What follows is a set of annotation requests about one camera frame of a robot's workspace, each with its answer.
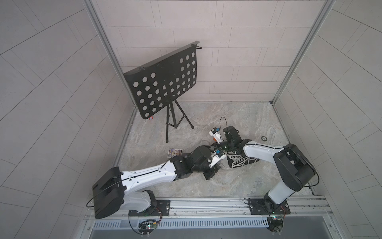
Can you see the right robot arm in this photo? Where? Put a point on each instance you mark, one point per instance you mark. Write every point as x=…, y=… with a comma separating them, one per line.
x=294, y=168

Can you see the aluminium rail frame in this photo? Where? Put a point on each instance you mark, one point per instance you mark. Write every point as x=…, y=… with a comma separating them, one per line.
x=226, y=207

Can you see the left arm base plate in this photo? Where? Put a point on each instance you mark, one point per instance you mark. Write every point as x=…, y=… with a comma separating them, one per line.
x=159, y=208

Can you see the left green circuit board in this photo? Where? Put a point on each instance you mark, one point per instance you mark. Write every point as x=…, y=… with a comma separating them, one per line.
x=148, y=225

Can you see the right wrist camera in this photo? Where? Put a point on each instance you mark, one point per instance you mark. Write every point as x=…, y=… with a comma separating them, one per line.
x=215, y=133

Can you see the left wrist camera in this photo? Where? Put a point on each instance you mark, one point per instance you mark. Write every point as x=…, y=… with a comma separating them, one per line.
x=217, y=156

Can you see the right green circuit board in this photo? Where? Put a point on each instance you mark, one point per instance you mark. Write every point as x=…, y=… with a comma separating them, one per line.
x=275, y=225

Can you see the black canvas sneaker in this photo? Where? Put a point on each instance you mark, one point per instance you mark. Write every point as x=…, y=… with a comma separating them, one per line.
x=209, y=174
x=236, y=161

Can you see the green circuit board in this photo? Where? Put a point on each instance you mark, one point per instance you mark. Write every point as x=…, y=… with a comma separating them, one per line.
x=148, y=225
x=275, y=225

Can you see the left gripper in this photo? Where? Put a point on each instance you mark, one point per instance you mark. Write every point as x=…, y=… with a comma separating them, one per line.
x=212, y=170

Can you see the black perforated music stand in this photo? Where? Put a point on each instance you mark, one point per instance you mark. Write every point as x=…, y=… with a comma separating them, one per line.
x=158, y=84

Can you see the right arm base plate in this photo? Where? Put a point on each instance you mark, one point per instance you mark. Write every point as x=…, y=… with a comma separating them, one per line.
x=261, y=206

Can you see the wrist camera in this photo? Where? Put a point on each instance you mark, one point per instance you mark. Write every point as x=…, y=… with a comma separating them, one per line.
x=215, y=133
x=217, y=156

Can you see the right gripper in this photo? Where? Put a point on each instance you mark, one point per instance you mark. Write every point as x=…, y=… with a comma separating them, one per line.
x=214, y=143

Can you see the purple card box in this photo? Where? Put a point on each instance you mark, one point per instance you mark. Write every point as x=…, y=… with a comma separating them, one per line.
x=174, y=152

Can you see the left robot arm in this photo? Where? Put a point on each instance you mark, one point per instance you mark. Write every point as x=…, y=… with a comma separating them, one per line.
x=128, y=189

